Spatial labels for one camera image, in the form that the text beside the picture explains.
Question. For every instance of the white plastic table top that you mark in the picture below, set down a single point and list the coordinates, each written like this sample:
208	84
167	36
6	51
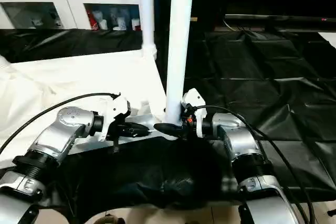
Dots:
78	77

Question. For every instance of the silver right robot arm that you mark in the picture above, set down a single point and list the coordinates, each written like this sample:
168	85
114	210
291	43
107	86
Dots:
241	140

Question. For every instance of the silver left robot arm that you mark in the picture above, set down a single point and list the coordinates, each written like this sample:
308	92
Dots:
57	134

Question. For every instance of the black plastic mat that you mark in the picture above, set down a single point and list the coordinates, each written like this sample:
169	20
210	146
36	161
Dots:
262	77

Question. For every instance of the white cup with red label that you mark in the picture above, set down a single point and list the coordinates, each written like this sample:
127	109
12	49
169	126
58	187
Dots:
135	24

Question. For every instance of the red white bottle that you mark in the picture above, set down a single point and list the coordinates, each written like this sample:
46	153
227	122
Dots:
93	22

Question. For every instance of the white flat board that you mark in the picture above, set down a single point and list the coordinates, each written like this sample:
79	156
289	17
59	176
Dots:
328	37

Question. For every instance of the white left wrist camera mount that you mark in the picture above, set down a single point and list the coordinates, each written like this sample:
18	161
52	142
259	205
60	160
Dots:
115	111

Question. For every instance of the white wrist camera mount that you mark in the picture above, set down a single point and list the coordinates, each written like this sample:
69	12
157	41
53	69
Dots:
115	111
194	100

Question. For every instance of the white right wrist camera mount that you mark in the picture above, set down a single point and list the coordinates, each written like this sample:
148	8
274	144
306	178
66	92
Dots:
194	100

